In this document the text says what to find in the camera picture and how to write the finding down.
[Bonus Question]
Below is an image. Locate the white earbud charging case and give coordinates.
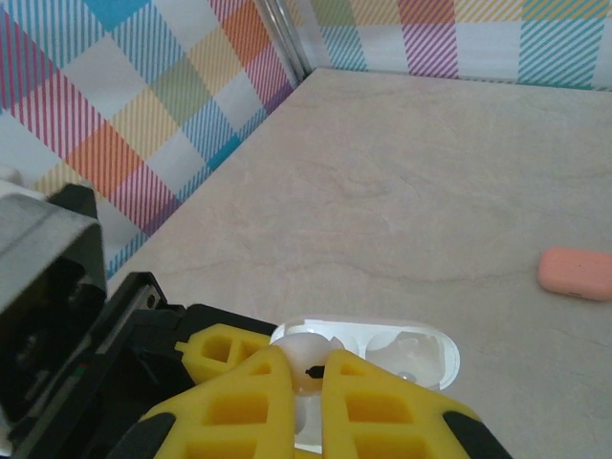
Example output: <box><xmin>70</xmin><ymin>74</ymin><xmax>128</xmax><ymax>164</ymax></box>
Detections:
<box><xmin>269</xmin><ymin>313</ymin><xmax>464</xmax><ymax>454</ymax></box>

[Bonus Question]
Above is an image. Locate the salmon silicone case cover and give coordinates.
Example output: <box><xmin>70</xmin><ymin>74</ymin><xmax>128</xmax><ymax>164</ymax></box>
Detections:
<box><xmin>536</xmin><ymin>246</ymin><xmax>612</xmax><ymax>304</ymax></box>

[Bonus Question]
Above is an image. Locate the aluminium frame post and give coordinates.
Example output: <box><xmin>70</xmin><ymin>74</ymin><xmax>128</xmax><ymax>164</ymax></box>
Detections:
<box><xmin>255</xmin><ymin>0</ymin><xmax>315</xmax><ymax>81</ymax></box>

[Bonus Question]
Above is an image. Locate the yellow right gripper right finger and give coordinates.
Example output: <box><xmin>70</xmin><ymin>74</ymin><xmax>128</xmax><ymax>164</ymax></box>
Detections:
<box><xmin>320</xmin><ymin>348</ymin><xmax>513</xmax><ymax>459</ymax></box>

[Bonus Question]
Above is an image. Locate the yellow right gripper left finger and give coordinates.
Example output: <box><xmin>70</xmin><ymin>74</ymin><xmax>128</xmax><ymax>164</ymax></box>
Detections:
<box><xmin>107</xmin><ymin>346</ymin><xmax>296</xmax><ymax>459</ymax></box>

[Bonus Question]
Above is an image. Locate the white wireless earbud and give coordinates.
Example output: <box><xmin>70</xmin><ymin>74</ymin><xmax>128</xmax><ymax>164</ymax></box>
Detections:
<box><xmin>278</xmin><ymin>334</ymin><xmax>332</xmax><ymax>398</ymax></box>

